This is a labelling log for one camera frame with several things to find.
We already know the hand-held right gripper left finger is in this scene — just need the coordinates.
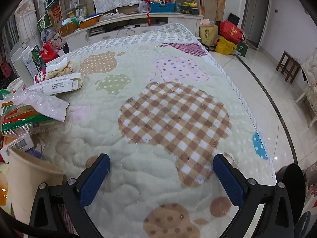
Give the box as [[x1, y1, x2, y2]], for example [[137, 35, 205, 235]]
[[29, 154, 111, 238]]

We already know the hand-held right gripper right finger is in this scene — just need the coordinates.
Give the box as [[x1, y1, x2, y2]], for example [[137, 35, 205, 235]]
[[213, 154, 301, 238]]

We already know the beige trash bin black liner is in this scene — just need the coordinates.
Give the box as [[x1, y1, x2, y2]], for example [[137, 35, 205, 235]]
[[5, 147, 65, 225]]

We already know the white roll tube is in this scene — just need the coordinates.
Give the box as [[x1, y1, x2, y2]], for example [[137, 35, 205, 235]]
[[11, 89, 70, 122]]

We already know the tan paper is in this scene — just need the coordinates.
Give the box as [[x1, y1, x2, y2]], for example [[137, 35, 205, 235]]
[[46, 61, 75, 80]]

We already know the white barcoded box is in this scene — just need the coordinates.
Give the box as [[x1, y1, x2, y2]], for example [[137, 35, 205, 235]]
[[0, 133, 34, 157]]

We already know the red green snack packet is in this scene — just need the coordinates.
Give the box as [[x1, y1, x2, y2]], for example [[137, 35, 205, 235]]
[[1, 104, 60, 135]]

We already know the long white cardboard box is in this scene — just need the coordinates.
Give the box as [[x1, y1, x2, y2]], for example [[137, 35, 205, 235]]
[[27, 73, 83, 97]]

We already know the printed plush blanket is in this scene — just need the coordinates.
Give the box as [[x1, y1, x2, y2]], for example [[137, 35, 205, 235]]
[[7, 23, 276, 238]]

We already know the white cushioned chair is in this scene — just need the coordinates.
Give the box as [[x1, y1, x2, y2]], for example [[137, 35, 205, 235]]
[[294, 53, 317, 128]]

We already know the green carton box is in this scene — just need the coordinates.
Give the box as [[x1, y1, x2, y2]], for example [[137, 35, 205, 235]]
[[236, 42, 249, 57]]

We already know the yellow plastic bag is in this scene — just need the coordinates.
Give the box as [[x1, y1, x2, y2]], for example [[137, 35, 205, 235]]
[[214, 37, 238, 55]]

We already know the brown wooden stool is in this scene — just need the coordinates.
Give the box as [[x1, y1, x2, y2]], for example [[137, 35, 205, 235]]
[[276, 51, 302, 84]]

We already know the white green milk carton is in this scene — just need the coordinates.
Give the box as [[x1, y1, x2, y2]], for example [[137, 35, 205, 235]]
[[22, 44, 47, 78]]

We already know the red gift bag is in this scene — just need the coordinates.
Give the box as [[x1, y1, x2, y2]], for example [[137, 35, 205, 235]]
[[41, 42, 60, 63]]

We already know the white floor appliance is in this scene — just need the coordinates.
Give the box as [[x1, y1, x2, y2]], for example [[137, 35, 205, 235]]
[[9, 42, 31, 80]]

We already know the large red bag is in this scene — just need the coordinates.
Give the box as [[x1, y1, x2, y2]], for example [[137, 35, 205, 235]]
[[219, 20, 245, 44]]

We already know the black flat bag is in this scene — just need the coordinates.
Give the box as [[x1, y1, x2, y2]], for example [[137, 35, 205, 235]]
[[227, 12, 241, 26]]

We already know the green gift box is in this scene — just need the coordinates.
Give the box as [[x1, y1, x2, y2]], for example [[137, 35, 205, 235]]
[[37, 13, 53, 33]]

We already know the white TV cabinet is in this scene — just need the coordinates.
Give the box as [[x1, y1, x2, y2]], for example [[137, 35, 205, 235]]
[[61, 12, 205, 52]]

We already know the grey door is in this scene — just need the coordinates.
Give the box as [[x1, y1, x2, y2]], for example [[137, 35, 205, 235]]
[[248, 0, 271, 45]]

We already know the blue plastic basket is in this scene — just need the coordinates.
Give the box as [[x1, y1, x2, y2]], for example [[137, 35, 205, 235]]
[[150, 2, 177, 13]]

